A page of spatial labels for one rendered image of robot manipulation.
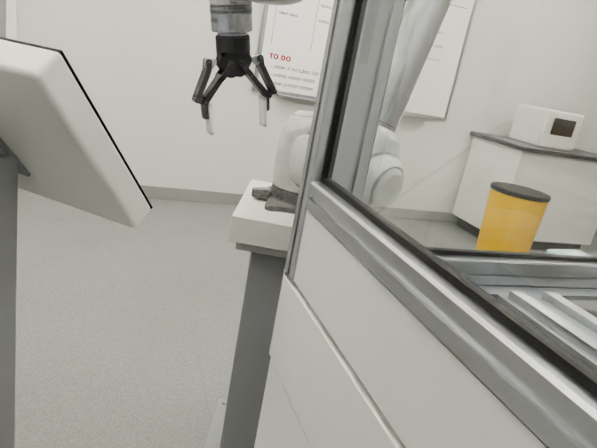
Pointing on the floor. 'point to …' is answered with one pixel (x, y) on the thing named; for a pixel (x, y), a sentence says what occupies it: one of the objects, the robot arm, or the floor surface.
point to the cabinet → (278, 417)
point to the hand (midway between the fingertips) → (237, 124)
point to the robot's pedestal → (250, 352)
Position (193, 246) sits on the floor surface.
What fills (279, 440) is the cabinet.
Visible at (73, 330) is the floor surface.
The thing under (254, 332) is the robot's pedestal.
